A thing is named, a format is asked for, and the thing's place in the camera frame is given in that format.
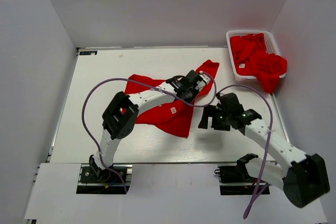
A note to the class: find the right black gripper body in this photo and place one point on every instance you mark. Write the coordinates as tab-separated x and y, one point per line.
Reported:
220	112

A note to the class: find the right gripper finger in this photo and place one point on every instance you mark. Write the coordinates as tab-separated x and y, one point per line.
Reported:
219	123
207	117

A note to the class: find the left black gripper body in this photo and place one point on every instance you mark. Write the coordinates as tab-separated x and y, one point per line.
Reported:
191	92

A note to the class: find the red t shirt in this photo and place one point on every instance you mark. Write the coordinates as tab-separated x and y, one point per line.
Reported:
173	118

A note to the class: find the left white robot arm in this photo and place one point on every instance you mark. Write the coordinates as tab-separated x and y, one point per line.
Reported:
120	116

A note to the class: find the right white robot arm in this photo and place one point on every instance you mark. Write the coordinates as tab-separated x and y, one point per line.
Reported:
302	177

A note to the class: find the red shirts pile in basket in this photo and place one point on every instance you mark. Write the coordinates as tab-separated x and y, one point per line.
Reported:
250	58

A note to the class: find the white plastic basket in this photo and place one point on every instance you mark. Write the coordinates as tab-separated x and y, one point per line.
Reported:
271	48

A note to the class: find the blue table label sticker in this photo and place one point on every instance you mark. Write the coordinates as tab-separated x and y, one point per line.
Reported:
88	53

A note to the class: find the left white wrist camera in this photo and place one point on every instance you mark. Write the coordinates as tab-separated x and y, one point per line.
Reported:
204	80

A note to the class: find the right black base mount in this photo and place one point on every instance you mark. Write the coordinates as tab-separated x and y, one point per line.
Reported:
234	179

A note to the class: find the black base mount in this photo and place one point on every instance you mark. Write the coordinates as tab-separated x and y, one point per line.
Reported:
234	179
110	184

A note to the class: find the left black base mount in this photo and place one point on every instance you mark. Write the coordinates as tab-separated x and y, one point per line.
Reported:
110	184

